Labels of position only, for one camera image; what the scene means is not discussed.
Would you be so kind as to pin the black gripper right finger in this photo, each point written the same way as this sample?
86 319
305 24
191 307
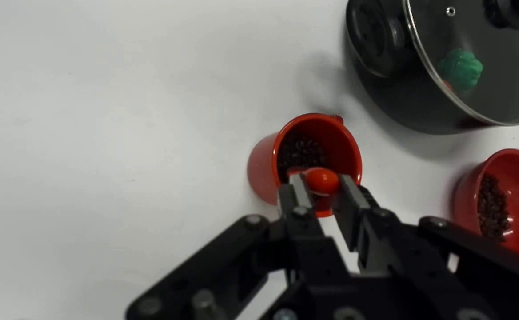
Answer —
390 243

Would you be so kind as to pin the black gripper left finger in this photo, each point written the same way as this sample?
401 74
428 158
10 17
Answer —
305 238

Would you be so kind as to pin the dark beans in cup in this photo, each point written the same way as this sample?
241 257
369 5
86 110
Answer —
300 152

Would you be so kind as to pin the dark beans in bowl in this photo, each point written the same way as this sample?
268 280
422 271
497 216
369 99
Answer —
493 207

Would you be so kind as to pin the black cooking pot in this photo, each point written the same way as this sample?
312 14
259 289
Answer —
403 95

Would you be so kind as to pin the green toy vegetable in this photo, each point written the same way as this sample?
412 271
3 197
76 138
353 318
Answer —
461 71

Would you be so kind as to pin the glass pot lid black knob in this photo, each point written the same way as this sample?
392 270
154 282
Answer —
497 65

